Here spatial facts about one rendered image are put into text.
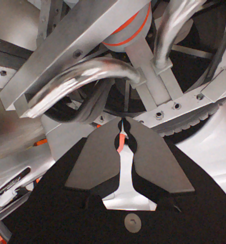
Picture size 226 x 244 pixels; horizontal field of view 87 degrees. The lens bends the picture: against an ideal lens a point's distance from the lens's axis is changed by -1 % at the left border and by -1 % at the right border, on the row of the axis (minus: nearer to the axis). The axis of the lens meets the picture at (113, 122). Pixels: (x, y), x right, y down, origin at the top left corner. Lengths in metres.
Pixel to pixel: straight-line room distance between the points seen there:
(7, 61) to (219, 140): 0.78
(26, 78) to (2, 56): 0.04
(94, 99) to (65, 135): 0.78
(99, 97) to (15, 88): 0.13
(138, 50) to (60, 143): 0.88
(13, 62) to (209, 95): 0.34
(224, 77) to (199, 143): 0.47
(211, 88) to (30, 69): 0.31
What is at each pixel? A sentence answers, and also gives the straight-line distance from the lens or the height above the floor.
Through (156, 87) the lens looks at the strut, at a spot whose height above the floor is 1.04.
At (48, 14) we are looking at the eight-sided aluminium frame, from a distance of 0.52.
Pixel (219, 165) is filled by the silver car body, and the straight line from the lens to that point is 0.81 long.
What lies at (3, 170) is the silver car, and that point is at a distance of 2.69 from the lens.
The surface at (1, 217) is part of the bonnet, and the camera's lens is 3.61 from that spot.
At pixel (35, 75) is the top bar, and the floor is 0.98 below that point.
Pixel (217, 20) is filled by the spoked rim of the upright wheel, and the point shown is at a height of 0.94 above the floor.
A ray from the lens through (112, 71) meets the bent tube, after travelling 0.17.
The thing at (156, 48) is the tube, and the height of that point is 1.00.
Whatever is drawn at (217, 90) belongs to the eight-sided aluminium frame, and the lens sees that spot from 0.32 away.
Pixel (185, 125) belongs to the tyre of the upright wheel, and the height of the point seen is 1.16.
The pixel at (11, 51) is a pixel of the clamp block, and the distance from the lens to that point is 0.24.
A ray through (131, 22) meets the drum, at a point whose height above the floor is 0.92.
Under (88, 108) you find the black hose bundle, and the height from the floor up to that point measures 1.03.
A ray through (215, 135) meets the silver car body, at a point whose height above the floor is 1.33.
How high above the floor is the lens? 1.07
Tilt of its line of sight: 1 degrees down
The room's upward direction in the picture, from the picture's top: 154 degrees clockwise
